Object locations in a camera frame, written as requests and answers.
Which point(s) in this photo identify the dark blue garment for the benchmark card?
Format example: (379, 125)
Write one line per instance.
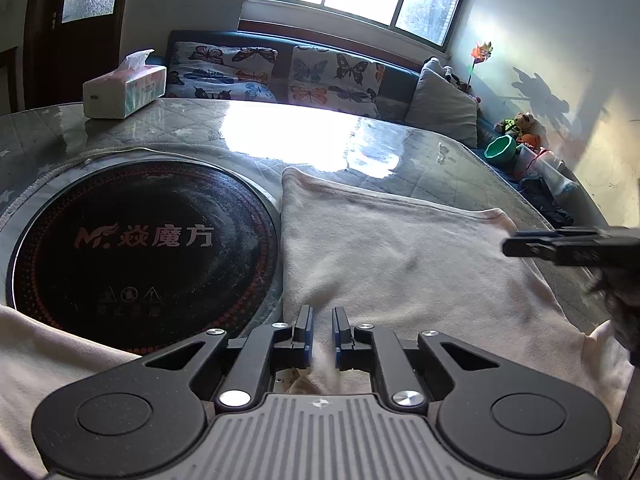
(547, 202)

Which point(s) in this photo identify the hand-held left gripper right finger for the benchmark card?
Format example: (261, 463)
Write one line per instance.
(340, 342)

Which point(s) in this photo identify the black round induction cooktop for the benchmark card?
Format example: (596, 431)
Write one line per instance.
(145, 245)

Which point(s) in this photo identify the dark wooden door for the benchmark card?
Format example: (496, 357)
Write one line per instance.
(45, 50)

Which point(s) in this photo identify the white tissue box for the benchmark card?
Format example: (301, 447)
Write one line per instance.
(122, 92)

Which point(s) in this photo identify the butterfly print cushion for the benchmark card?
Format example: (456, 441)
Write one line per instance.
(335, 80)
(220, 70)

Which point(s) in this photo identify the grey pillow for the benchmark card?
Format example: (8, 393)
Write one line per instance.
(442, 107)

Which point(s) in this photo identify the brown plush toy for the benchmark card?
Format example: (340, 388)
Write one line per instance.
(517, 124)

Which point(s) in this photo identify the white black plush toy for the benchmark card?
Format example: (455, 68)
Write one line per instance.
(442, 72)

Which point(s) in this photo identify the green plastic pot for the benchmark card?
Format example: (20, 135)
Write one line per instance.
(501, 149)

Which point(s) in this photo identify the cream sweatshirt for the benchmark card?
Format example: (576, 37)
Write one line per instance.
(390, 250)

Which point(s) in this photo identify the orange toy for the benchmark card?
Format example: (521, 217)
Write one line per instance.
(529, 140)

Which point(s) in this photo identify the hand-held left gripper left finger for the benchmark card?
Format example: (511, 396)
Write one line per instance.
(306, 342)

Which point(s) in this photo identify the white plastic bag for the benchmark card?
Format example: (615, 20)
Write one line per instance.
(552, 170)

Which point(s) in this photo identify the colourful pinwheel toy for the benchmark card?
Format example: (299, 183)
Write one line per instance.
(481, 52)

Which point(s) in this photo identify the dark blue sofa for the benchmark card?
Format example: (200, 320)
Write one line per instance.
(400, 85)

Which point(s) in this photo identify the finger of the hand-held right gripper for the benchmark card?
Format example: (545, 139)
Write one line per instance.
(537, 234)
(550, 249)

